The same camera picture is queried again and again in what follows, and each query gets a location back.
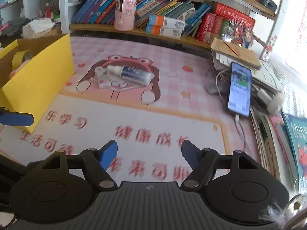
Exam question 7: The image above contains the pink plush pig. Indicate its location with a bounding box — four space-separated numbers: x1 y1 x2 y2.
9 60 30 79

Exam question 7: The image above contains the yellow tape roll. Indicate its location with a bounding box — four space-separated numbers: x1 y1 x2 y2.
12 50 34 71

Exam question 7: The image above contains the staples box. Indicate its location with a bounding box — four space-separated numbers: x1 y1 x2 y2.
94 67 115 89

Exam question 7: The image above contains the white spray bottle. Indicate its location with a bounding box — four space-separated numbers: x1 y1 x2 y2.
107 65 154 86

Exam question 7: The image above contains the yellow cardboard box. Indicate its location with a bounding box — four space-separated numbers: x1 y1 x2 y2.
1 34 74 132

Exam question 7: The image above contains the stack of books right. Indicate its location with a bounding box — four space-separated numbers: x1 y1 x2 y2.
251 109 306 191

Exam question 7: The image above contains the pink checkered tablecloth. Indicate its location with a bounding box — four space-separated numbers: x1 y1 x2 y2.
1 36 261 183

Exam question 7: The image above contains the black smartphone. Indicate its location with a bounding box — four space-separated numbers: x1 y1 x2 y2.
227 62 252 117

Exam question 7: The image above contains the pile of clothes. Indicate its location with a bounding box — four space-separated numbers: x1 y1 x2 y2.
1 18 31 37

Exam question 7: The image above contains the white power adapter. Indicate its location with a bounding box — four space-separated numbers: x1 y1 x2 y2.
256 88 285 115

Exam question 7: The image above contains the tissue box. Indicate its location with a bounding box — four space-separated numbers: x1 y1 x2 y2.
22 18 61 39

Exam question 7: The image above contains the teal children's book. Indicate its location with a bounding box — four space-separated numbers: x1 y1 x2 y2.
281 112 306 186

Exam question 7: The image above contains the brown envelope paper stack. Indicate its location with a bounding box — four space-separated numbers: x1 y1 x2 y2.
211 38 261 69

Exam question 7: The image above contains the orange white box lower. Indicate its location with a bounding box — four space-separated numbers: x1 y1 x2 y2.
146 24 182 39

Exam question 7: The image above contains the orange white box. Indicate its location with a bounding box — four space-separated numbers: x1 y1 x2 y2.
148 15 185 30
146 24 182 39

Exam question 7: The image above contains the white wooden bookshelf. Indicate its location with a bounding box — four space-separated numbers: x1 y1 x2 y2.
1 0 281 47

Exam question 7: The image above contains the orange white box upper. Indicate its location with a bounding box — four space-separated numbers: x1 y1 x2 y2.
148 15 185 30

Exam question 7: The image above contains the pink cylindrical dispenser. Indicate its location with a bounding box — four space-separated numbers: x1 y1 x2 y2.
114 0 137 31

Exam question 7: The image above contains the red dictionary book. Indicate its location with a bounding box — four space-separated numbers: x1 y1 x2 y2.
212 2 256 28

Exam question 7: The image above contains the white charging cable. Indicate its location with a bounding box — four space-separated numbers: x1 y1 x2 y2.
214 68 250 154

